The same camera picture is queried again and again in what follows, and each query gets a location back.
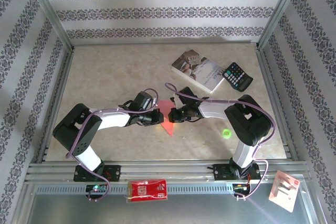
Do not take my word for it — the black calculator with coloured keys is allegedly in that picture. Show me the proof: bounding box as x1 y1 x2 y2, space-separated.
222 62 254 93

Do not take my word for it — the red packet in clear bag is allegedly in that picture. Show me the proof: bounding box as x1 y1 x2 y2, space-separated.
125 178 169 204

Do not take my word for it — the grey sheet metal tray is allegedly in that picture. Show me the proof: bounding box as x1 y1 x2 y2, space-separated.
25 192 320 224

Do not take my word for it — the thin aluminium table edge rail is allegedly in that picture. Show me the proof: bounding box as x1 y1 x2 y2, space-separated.
70 40 260 47

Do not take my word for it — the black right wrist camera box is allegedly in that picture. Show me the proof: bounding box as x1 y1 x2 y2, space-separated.
177 86 198 104

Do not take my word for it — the aluminium table side rail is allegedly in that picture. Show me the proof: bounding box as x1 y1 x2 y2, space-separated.
36 47 76 163
255 47 300 162

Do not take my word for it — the aluminium upright frame post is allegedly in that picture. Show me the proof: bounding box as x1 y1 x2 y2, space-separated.
22 0 75 51
256 0 306 50

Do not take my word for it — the pink blister pack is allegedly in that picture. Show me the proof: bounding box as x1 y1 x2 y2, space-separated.
268 170 301 213

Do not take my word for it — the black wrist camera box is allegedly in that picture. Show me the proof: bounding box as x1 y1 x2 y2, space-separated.
133 91 154 111
177 86 198 104

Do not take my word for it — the pink square paper sheet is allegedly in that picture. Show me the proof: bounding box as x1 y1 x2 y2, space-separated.
156 100 176 137

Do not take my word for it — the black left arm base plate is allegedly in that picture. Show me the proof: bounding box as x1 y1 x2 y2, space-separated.
73 165 122 183

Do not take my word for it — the small black controller board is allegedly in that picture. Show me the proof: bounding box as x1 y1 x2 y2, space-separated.
86 184 109 195
233 183 250 194

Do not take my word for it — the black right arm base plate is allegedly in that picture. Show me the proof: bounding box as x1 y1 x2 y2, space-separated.
214 164 261 182

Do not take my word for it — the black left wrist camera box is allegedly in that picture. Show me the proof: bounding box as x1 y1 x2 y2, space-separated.
133 91 154 111

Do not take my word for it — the grey slotted cable duct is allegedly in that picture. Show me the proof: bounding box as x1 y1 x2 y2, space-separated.
35 184 235 195

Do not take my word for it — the paperback book with photo cover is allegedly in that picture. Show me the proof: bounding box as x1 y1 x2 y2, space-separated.
171 49 228 95

